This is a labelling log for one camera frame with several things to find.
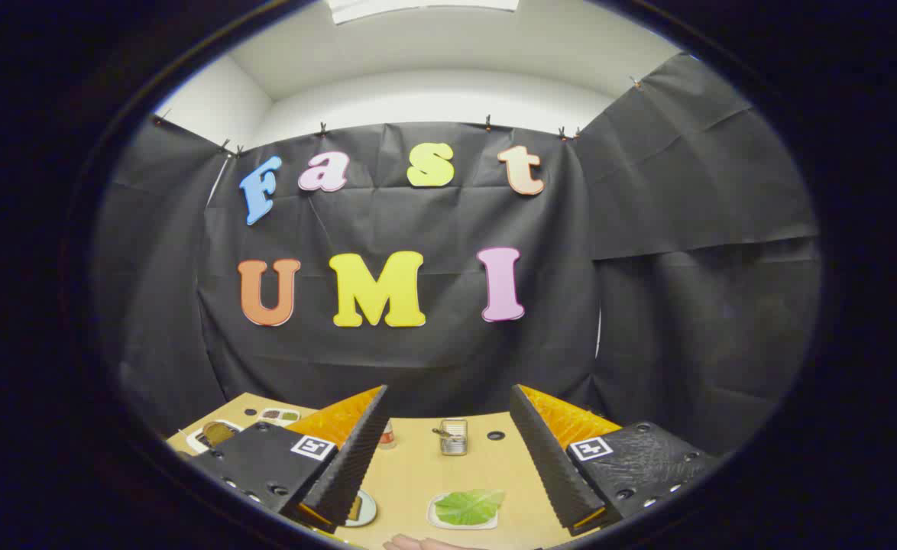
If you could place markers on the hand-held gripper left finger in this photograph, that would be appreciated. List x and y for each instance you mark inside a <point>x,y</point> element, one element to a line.
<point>357,458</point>

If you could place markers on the white toaster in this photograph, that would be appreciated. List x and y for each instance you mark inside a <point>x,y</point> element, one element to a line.
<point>200,441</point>

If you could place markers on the green lettuce leaf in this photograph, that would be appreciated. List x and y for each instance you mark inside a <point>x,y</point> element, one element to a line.
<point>467,506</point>

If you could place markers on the black backdrop cloth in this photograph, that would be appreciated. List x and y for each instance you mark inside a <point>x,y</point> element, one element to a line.
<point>448,221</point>

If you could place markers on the brown wooden chopstick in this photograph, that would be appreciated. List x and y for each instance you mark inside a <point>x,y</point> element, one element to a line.
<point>442,433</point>

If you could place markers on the clear water bottle red cap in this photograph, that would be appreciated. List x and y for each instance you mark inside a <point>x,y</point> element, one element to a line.
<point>387,437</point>

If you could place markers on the ceiling light panel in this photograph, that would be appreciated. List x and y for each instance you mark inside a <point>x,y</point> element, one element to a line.
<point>418,8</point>

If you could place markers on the pale green round plate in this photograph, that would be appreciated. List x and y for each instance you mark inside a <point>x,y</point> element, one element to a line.
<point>368,510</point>

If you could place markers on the small white square plate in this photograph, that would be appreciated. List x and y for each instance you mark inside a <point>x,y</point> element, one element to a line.
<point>437,521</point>

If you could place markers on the white compartment dish with grains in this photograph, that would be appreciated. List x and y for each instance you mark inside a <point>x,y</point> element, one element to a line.
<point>280,415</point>

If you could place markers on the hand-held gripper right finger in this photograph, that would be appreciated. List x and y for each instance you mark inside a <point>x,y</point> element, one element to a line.
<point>544,458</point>

